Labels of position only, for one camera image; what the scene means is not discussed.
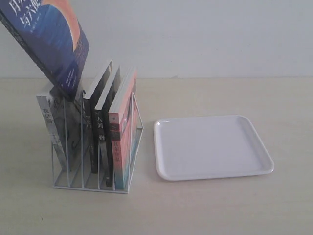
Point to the pink teal book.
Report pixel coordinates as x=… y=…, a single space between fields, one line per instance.
x=120 y=121

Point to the blue moon cover book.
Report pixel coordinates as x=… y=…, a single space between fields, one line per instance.
x=50 y=33

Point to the black white-title book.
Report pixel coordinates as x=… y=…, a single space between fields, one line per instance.
x=103 y=124

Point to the black brown spine book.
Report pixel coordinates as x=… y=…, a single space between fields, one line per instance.
x=90 y=100

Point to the grey white cat book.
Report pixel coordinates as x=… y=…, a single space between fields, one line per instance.
x=62 y=120

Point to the white plastic tray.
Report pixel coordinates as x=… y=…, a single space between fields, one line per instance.
x=209 y=147

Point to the white wire book rack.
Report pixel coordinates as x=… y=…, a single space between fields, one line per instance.
x=81 y=178

